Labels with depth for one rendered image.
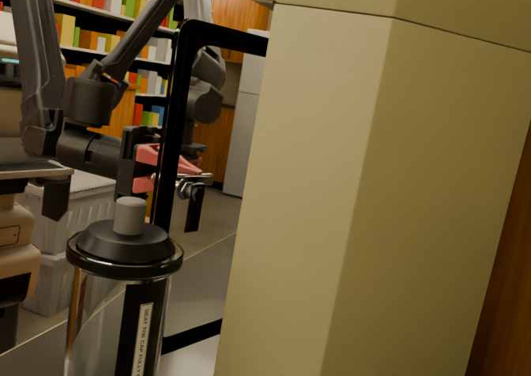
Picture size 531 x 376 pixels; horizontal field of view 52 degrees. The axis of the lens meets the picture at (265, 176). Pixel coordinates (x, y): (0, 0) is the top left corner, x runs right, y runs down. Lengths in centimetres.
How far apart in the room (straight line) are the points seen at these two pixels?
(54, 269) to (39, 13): 204
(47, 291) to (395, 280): 247
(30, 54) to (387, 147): 57
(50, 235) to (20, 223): 129
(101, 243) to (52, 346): 34
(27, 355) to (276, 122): 47
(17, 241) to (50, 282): 134
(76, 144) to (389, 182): 43
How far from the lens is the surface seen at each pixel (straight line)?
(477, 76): 57
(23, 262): 153
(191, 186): 61
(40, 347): 82
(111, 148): 74
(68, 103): 80
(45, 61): 88
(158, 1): 144
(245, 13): 626
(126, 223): 51
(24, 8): 92
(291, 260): 53
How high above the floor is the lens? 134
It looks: 10 degrees down
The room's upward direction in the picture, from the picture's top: 10 degrees clockwise
